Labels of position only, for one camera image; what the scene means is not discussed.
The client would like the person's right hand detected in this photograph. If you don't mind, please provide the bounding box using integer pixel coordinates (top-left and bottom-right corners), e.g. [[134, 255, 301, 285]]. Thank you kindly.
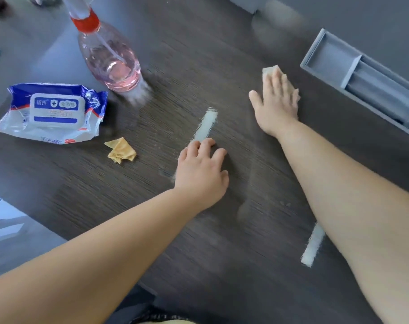
[[248, 67, 300, 139]]

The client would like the person's left hand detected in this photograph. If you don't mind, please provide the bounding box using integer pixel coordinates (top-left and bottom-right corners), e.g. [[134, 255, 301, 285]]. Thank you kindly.
[[174, 138, 230, 213]]

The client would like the white wet wipe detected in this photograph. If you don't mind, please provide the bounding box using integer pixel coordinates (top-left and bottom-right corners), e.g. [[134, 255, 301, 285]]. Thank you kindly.
[[262, 65, 286, 82]]

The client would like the person's right forearm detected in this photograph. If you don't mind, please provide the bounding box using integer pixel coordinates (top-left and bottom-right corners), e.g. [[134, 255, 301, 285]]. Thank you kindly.
[[276, 119, 409, 324]]

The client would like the person's left forearm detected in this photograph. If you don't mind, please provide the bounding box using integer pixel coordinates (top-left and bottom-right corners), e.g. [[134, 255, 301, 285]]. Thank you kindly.
[[0, 188, 202, 324]]

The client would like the white tape strip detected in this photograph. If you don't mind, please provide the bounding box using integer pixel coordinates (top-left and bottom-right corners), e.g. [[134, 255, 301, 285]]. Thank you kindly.
[[300, 223, 326, 268], [190, 107, 219, 144]]

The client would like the crumpled yellow tape piece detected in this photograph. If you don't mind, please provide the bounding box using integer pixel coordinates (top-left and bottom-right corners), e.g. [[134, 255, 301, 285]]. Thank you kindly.
[[104, 137, 137, 164]]

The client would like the pink liquid spray bottle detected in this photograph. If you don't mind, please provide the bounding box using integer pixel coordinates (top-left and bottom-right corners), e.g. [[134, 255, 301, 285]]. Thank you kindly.
[[61, 0, 143, 94]]

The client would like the blue white wet wipes packet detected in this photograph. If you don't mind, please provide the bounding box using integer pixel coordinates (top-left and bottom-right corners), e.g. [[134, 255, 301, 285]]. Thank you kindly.
[[0, 83, 109, 146]]

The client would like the grey desk cable tray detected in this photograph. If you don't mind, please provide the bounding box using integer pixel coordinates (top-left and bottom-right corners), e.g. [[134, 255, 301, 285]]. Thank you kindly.
[[300, 28, 409, 138]]

